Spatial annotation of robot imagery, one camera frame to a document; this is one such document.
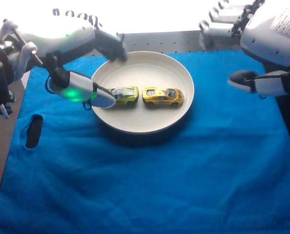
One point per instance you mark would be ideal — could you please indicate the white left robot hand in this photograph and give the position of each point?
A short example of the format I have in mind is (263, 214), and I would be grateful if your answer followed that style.
(62, 46)

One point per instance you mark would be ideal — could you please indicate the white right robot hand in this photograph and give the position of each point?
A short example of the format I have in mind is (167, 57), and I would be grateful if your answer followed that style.
(269, 31)

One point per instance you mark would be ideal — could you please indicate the green toy car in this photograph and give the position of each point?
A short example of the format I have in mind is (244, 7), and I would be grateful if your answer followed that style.
(129, 96)

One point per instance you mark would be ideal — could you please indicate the yellow object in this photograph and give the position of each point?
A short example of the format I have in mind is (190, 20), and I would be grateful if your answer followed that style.
(159, 98)

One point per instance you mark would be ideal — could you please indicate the white round plate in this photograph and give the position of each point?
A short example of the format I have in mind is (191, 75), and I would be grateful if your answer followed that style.
(147, 73)

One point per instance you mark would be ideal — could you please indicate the blue cloth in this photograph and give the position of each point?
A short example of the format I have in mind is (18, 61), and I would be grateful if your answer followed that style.
(144, 182)

